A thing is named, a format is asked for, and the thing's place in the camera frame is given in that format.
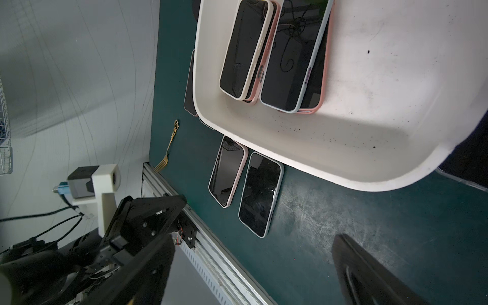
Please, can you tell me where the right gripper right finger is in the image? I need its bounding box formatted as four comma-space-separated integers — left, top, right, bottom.
332, 234, 428, 304

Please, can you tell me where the white wire basket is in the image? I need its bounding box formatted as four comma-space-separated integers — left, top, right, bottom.
0, 83, 13, 175

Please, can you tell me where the gold fork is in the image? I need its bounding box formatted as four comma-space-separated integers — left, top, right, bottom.
154, 120, 179, 173

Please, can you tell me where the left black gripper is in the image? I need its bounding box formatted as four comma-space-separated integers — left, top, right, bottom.
1, 195, 196, 304

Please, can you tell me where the large phone pink case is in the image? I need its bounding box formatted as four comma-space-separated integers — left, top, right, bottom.
297, 3, 336, 114

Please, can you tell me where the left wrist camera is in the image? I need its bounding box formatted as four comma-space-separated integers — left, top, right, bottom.
53, 164, 121, 237

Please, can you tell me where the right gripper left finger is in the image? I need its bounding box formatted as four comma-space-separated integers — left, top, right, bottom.
81, 235, 175, 304

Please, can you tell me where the aluminium front rail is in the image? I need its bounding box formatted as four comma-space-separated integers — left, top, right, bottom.
142, 163, 277, 304

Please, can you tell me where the white plastic storage box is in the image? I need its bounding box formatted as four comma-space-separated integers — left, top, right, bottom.
193, 1, 487, 192

